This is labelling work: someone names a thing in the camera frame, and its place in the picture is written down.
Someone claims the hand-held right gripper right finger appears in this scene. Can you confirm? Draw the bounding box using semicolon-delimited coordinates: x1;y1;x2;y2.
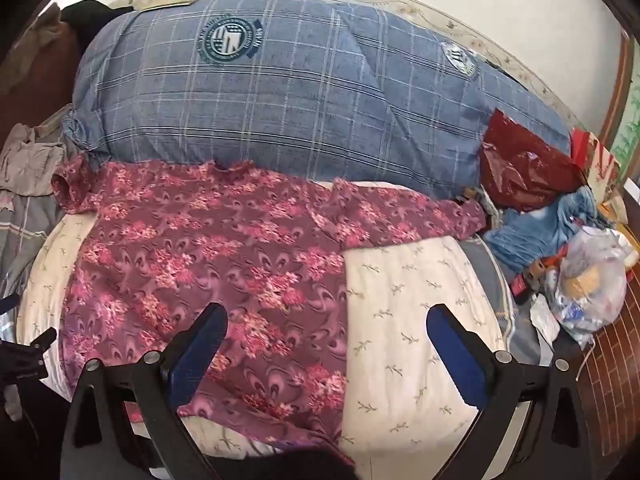
427;304;591;480

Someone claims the black orange strap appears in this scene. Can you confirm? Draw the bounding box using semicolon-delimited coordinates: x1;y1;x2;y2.
510;255;566;306

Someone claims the green printed poster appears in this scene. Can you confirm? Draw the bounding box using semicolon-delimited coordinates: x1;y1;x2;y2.
600;105;640;181

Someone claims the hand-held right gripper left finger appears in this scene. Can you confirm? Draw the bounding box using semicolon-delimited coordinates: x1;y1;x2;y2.
60;302;231;480

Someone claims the red plastic bag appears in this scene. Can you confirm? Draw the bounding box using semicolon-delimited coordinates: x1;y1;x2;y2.
480;109;583;213

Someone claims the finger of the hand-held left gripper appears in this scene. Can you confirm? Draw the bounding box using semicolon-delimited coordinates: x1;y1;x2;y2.
27;327;58;358

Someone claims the blue plaid quilt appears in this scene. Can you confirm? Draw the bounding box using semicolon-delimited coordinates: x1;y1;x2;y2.
60;0;573;201

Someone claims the pink floral shirt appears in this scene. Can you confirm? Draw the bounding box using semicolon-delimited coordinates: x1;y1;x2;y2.
52;155;488;466

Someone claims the blue denim cloth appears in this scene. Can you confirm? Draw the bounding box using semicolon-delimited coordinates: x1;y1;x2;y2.
485;187;598;273

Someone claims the clear plastic bag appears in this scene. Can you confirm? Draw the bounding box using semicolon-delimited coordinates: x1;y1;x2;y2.
542;225;633;348

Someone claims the white packet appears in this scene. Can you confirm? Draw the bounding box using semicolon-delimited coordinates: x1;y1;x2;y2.
529;294;562;342

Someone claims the cream floral pillow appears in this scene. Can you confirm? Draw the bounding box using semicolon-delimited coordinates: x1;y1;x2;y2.
17;180;511;480

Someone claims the grey garment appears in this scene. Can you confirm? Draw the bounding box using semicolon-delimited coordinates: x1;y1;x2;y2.
0;122;68;196

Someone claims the red white printed bag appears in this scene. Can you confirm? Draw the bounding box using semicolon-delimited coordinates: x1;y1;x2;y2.
570;127;621;196

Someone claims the black cloth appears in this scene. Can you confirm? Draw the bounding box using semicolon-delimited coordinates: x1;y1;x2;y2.
62;0;132;37

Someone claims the dark brown cloth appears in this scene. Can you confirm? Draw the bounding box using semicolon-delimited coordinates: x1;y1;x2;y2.
0;5;86;141

